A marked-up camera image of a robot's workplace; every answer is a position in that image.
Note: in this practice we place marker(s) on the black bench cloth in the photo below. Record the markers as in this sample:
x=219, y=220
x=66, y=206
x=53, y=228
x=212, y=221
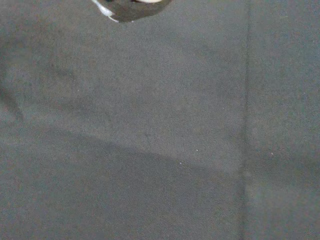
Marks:
x=160, y=140

